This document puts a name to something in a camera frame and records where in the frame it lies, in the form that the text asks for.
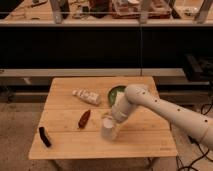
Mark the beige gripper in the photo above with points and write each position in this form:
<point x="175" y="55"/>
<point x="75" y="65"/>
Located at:
<point x="110" y="120"/>

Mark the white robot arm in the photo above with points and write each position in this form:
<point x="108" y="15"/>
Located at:
<point x="199" y="127"/>

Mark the white square block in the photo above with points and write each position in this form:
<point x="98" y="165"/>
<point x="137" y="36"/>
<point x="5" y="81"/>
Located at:
<point x="119" y="96"/>

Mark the green plate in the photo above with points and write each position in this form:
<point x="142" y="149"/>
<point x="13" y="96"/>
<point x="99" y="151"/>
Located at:
<point x="113" y="93"/>

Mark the brown oblong object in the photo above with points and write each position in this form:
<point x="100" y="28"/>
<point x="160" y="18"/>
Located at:
<point x="84" y="119"/>

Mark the wooden table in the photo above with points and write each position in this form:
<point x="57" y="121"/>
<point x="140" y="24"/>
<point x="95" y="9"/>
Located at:
<point x="144" y="134"/>

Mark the long workbench shelf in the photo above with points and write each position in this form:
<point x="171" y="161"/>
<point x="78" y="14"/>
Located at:
<point x="106" y="13"/>

